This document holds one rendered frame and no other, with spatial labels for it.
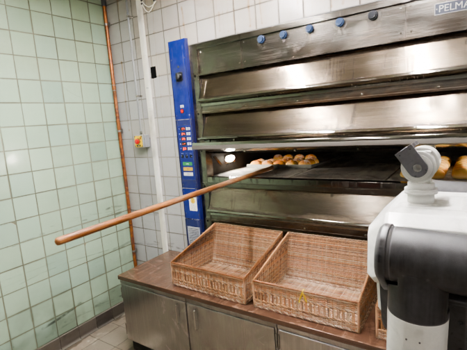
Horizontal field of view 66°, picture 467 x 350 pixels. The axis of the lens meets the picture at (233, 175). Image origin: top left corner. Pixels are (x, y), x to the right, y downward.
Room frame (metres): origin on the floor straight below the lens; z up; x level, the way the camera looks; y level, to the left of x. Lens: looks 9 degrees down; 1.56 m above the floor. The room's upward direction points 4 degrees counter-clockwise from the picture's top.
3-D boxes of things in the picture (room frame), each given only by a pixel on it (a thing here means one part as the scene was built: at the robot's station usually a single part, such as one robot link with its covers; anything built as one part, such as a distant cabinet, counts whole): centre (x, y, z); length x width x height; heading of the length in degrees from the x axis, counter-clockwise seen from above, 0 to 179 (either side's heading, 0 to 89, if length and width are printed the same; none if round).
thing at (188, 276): (2.15, 0.07, 0.72); 0.56 x 0.49 x 0.28; 54
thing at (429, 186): (0.74, -0.39, 1.44); 0.10 x 0.07 x 0.09; 146
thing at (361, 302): (1.82, -0.41, 0.72); 0.56 x 0.49 x 0.28; 56
